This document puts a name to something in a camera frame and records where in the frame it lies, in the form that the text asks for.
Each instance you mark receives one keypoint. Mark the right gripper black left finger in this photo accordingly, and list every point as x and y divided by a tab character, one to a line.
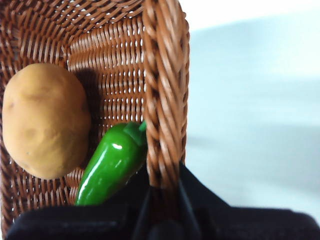
75	225

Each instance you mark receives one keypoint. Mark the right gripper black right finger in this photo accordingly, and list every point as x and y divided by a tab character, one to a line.
250	225

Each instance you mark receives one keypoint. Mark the green cucumber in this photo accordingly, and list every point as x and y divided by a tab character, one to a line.
112	162

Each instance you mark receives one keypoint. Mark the brown potato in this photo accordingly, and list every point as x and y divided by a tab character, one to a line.
45	120

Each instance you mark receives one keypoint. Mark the brown wicker basket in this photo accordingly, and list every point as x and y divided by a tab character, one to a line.
112	62

